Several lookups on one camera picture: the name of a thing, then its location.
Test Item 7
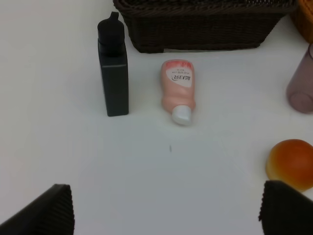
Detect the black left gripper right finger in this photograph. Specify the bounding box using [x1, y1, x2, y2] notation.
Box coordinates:
[259, 180, 313, 235]

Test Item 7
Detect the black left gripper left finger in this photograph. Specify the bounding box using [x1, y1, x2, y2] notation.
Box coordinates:
[0, 184, 75, 235]

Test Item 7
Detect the translucent purple cup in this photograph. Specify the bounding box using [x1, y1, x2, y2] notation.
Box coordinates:
[286, 44, 313, 114]

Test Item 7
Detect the black pump bottle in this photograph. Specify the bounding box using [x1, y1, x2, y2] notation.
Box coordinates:
[97, 12, 129, 117]

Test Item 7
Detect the pink squeeze bottle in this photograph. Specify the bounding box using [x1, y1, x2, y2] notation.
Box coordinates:
[161, 59, 196, 125]

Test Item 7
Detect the tan wicker basket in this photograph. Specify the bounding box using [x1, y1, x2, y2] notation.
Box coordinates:
[291, 0, 313, 44]

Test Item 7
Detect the dark brown wicker basket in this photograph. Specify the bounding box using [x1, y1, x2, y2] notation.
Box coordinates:
[114, 0, 298, 53]

